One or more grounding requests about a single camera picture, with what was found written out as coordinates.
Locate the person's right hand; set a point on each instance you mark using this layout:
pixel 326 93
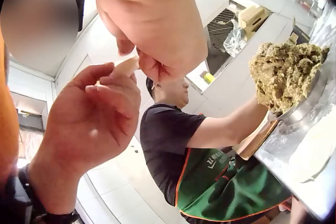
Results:
pixel 155 14

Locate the person's left hand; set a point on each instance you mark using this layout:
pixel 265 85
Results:
pixel 81 129

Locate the person's right thumb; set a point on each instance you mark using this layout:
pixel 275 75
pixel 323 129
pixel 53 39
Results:
pixel 123 45

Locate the person's left fingers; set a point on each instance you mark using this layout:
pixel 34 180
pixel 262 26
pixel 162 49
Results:
pixel 131 119

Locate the person's left thumb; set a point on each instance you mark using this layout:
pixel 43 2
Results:
pixel 92 71

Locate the person's left index finger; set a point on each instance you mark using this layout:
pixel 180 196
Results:
pixel 119 79

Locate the person's left middle finger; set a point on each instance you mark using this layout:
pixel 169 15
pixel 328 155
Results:
pixel 113 91

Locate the person's right fingers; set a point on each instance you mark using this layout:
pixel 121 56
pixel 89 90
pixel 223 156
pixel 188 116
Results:
pixel 155 67

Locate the white dough dumpling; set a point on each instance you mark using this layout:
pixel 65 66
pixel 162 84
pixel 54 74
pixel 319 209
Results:
pixel 128 64

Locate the yellow-green small container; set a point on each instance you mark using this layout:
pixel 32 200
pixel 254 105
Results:
pixel 208 77

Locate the range hood vent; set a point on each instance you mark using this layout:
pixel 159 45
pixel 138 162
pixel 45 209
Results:
pixel 220 29

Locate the clear plastic bag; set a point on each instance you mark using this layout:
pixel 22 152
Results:
pixel 235 40

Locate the person's body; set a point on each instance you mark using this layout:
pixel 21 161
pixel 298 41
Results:
pixel 6 108

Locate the pale wooden box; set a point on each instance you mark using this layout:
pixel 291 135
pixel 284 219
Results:
pixel 253 17

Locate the wooden board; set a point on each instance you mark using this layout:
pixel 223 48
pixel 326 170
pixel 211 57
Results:
pixel 258 137

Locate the mound of green filling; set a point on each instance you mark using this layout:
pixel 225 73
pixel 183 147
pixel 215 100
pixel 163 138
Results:
pixel 286 74

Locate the black wrist band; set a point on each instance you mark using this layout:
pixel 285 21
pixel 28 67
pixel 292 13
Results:
pixel 29 205

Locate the metal bowl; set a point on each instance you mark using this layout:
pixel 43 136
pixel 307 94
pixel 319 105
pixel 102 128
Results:
pixel 309 103

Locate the white dough sheet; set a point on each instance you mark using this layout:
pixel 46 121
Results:
pixel 315 153

